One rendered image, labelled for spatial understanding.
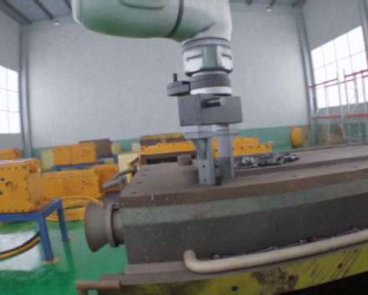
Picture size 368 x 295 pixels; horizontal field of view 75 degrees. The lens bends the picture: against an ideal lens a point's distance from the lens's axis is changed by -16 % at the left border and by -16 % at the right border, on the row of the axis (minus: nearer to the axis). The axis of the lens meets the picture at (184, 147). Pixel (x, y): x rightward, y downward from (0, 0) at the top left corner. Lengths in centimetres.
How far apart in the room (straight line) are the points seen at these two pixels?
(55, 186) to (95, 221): 624
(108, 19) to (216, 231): 39
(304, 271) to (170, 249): 24
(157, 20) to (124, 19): 5
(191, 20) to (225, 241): 39
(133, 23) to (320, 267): 51
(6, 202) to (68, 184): 325
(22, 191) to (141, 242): 311
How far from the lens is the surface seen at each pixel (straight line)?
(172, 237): 51
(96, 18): 43
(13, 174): 359
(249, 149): 324
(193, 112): 45
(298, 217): 56
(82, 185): 665
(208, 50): 48
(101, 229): 64
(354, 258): 57
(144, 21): 44
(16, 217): 375
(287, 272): 50
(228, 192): 50
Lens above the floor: 147
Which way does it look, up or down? 4 degrees down
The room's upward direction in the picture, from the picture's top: 5 degrees counter-clockwise
